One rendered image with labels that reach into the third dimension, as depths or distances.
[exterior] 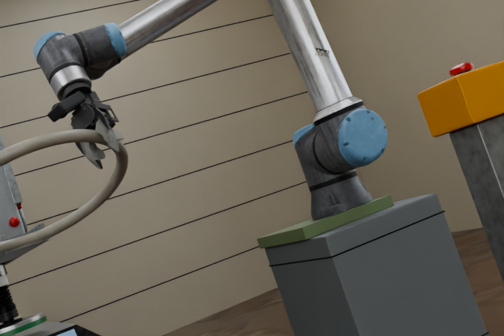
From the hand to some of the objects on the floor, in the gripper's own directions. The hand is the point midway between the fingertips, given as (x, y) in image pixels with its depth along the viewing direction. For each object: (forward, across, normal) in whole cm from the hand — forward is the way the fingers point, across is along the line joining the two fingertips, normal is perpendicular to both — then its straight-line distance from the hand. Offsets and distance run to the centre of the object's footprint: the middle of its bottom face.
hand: (105, 156), depth 174 cm
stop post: (+142, -37, -12) cm, 148 cm away
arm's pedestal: (+104, +18, -97) cm, 143 cm away
